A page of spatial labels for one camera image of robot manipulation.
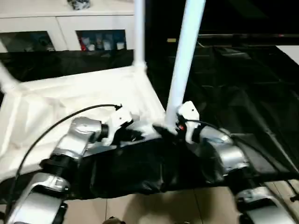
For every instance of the white plastic table leg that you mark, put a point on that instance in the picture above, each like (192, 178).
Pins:
(139, 30)
(184, 58)
(8, 79)

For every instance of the white plastic table top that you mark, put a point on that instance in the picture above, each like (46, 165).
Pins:
(58, 105)

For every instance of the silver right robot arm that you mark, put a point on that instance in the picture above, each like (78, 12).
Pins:
(229, 156)

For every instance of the black plastic mat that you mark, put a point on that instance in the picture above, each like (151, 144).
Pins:
(233, 93)

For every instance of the tan label tag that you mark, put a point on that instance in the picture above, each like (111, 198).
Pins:
(171, 40)

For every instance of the white flat panel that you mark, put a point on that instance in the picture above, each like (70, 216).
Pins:
(289, 53)

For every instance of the white cabinet with glass doors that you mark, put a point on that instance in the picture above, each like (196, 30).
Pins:
(58, 23)

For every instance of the grey crumpled bag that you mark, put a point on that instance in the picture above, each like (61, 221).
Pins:
(79, 4)

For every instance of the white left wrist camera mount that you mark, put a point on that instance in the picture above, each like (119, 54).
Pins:
(120, 119)

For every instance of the black metal frame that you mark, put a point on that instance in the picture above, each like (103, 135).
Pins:
(252, 37)

